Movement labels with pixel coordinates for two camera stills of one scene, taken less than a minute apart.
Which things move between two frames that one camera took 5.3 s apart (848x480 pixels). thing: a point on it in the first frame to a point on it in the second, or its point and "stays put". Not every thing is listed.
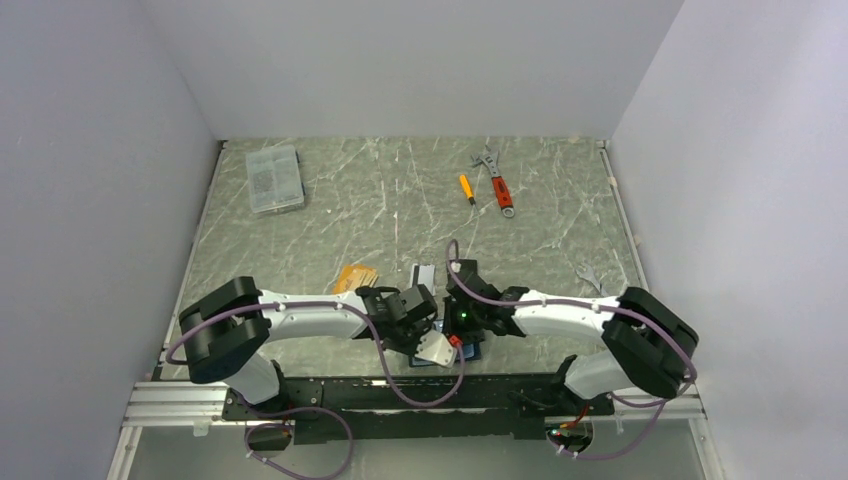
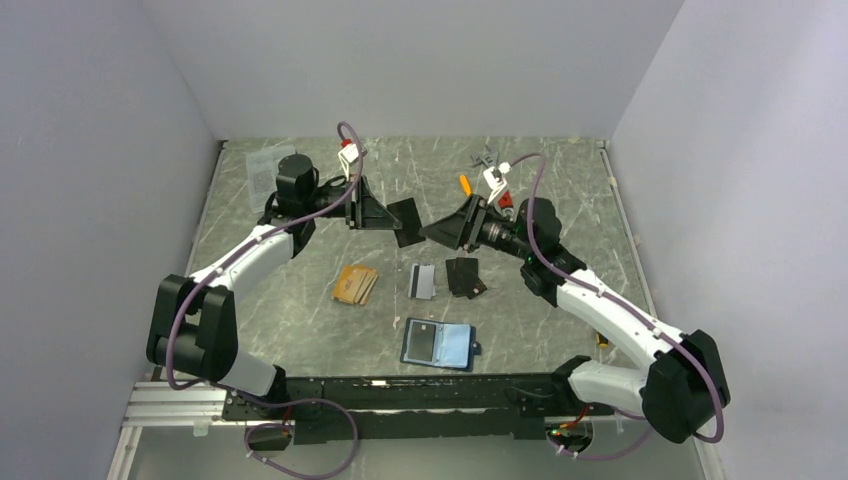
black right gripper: [450, 306] to [463, 228]
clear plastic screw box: [275, 183] stays put
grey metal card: [426, 276] stays put
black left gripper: [422, 326] to [367, 213]
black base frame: [432, 408] stays put
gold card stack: [354, 276] stays put
